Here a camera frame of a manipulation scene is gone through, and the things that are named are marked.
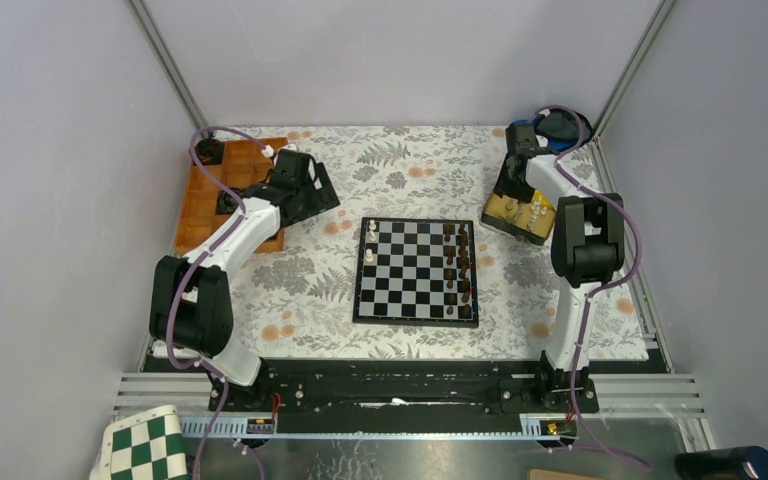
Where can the black white chess board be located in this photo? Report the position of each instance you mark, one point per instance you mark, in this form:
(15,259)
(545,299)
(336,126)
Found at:
(404,284)

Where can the dark rolled cloth corner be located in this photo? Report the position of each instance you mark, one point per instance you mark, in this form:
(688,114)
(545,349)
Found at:
(208,152)

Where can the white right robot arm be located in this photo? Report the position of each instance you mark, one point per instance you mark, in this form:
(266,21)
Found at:
(588,243)

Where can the orange wooden divided tray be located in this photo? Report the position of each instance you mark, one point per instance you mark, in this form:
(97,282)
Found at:
(242,166)

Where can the green white rolled chess mat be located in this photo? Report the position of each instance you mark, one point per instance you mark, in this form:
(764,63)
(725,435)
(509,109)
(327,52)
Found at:
(146,446)

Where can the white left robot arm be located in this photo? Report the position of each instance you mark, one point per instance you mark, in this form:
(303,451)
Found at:
(191,304)

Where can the dark rolled cloth in tray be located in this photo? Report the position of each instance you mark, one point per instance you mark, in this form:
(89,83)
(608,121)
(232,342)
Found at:
(225,204)

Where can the dark chess pieces row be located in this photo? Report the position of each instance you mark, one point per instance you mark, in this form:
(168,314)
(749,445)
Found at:
(457,272)

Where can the gold metal tin box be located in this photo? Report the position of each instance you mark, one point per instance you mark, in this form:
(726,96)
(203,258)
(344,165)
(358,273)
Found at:
(529,221)

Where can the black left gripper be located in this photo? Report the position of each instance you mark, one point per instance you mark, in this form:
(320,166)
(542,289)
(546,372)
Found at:
(320,199)

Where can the blue black cloth bundle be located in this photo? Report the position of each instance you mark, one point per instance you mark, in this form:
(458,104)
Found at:
(548,131)

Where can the dark cylinder bottle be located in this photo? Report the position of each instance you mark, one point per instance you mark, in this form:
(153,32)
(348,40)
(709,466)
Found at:
(738,463)

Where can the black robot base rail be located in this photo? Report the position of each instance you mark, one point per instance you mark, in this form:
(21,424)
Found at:
(406,396)

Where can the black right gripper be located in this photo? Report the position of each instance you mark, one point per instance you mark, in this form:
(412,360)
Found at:
(502,186)

